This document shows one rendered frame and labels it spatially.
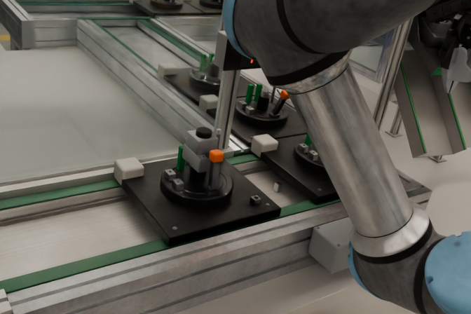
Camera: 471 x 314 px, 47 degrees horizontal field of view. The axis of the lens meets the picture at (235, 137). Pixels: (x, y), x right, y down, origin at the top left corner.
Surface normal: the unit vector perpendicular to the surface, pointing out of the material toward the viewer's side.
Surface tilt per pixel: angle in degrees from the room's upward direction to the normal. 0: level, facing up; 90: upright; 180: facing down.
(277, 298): 0
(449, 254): 41
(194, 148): 90
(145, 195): 0
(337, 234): 0
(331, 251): 90
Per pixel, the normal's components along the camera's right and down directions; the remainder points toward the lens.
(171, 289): 0.55, 0.44
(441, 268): -0.51, -0.67
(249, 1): -0.85, 0.00
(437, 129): 0.39, -0.30
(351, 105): 0.49, 0.10
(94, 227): 0.15, -0.89
